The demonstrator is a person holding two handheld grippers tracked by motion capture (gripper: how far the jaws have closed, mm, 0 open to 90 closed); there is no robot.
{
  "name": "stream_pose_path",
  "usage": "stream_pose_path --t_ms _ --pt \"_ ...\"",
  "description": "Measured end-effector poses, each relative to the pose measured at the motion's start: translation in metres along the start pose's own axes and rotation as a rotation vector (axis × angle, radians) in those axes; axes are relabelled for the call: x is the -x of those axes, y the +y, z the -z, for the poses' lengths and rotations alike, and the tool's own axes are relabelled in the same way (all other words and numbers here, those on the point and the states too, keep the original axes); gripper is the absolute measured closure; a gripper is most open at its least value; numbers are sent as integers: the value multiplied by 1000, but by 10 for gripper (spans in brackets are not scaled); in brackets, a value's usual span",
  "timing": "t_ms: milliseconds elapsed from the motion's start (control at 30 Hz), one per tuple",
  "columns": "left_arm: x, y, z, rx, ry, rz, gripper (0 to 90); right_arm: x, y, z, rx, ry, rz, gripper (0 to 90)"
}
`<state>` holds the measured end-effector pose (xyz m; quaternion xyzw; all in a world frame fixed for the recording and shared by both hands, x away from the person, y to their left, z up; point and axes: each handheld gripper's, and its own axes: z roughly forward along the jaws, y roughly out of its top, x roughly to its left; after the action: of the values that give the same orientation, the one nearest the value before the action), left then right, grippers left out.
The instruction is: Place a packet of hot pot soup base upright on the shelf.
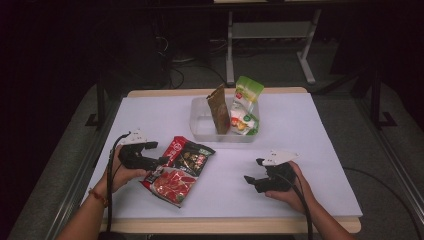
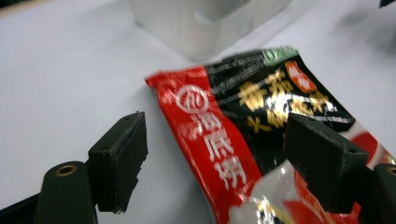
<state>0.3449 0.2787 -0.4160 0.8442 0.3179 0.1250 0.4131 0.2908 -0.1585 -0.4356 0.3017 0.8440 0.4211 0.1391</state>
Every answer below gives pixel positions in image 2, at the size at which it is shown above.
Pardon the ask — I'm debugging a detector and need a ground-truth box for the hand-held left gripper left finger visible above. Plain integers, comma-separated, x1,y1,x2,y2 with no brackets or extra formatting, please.
87,111,149,215

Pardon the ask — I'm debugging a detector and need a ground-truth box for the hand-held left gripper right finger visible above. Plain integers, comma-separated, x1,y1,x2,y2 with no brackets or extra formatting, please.
281,112,370,215

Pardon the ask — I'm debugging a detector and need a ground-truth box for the red and black sauce packet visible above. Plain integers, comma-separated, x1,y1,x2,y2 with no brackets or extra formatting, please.
144,46,396,224

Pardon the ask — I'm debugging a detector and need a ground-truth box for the white plastic container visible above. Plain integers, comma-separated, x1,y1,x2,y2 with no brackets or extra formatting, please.
128,0,294,62

